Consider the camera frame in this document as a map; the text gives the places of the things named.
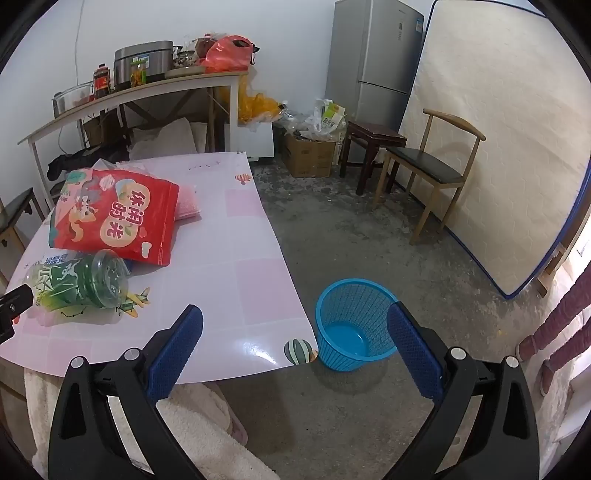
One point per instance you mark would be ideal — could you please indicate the small brown cardboard box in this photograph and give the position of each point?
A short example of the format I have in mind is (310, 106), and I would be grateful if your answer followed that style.
(99, 131)

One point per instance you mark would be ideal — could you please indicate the beige cushion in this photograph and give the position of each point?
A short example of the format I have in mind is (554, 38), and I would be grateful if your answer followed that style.
(171, 136)

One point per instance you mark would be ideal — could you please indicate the red plastic bag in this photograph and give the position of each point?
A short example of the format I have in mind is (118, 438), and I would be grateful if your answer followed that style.
(226, 53)

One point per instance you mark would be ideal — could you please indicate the black clothes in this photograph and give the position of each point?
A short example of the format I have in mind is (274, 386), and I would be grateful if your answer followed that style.
(83, 161)

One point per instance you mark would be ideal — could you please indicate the long white side table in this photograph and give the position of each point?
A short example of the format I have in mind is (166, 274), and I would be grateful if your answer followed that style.
(161, 85)

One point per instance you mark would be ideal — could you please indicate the shallow bowl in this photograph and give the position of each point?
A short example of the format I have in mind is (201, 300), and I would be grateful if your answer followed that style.
(184, 71)

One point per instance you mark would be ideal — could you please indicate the large cardboard box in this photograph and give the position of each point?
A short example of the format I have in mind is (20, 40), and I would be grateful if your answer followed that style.
(307, 157)

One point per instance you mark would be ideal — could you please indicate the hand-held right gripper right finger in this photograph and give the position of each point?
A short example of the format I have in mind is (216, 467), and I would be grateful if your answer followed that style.
(415, 355)

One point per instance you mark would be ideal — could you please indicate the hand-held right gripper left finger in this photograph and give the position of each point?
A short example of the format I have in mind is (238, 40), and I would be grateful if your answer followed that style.
(178, 350)

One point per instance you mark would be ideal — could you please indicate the white mattress with blue edge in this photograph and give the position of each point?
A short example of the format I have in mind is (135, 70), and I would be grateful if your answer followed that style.
(503, 138)

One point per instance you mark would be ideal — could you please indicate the red snack bag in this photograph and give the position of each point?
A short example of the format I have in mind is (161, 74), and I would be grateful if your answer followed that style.
(115, 217)

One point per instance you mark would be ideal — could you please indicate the white plastic bags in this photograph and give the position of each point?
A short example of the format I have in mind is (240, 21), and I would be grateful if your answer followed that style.
(323, 117)

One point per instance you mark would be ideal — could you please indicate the silver rice cooker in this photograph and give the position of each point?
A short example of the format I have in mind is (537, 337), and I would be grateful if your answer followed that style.
(143, 57)

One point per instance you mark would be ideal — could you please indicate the orange plastic bag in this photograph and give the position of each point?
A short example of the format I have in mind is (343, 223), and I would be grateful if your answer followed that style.
(256, 106)

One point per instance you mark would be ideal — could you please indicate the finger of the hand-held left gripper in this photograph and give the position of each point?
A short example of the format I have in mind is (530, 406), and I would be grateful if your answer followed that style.
(16, 302)

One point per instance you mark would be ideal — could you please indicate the dark wooden stool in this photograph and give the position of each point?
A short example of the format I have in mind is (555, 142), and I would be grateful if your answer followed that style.
(374, 131)

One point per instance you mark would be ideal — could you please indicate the pink sponge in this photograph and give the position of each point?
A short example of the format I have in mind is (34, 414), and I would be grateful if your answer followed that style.
(189, 203)

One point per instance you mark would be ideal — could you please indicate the blue plastic mesh basket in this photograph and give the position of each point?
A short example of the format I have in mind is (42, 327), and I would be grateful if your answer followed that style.
(344, 337)

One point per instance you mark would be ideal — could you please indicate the dark red quilted cloth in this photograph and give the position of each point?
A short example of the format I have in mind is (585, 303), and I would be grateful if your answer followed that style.
(558, 318)

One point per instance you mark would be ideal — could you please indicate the wooden chair with black seat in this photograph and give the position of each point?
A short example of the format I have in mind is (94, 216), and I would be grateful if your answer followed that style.
(18, 207)
(429, 162)

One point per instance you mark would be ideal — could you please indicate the silver refrigerator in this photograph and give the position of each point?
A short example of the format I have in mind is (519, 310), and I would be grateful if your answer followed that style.
(369, 55)

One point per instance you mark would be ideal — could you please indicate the glass pot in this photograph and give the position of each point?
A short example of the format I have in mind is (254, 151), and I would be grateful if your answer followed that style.
(74, 98)

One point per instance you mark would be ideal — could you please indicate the white storage box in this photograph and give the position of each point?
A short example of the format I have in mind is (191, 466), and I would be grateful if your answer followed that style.
(254, 141)

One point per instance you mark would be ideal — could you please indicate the clear cup with green print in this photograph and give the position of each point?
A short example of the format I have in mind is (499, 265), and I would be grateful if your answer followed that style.
(78, 279)

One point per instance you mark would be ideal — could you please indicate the brown food jar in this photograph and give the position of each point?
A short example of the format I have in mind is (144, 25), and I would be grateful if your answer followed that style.
(203, 47)

